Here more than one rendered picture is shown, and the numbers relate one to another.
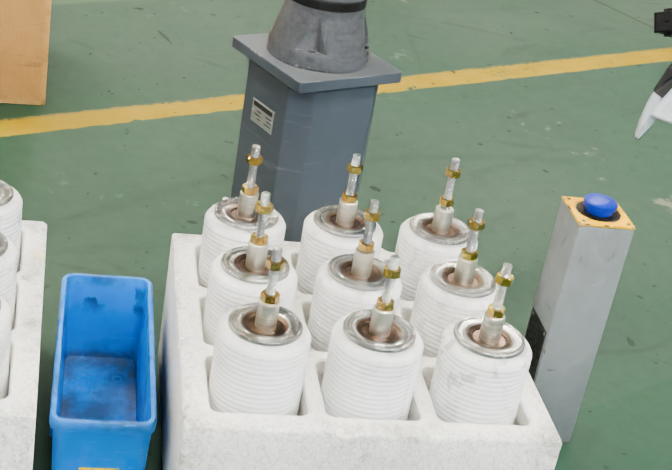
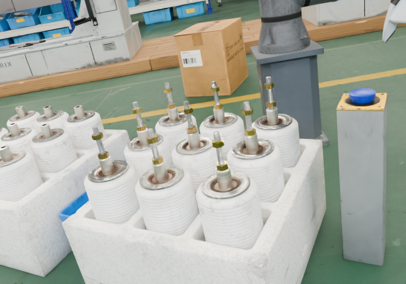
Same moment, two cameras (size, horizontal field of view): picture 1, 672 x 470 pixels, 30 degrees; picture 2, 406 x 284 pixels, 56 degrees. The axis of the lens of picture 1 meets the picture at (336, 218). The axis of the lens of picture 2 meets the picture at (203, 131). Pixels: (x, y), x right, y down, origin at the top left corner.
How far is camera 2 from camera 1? 0.99 m
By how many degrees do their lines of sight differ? 41
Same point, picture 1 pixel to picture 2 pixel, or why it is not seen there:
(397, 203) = not seen: hidden behind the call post
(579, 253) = (343, 130)
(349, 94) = (292, 63)
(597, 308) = (371, 171)
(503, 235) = not seen: outside the picture
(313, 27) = (269, 32)
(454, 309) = (235, 167)
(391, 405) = (163, 224)
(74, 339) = not seen: hidden behind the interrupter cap
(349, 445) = (133, 245)
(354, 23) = (289, 26)
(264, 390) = (99, 207)
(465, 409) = (207, 232)
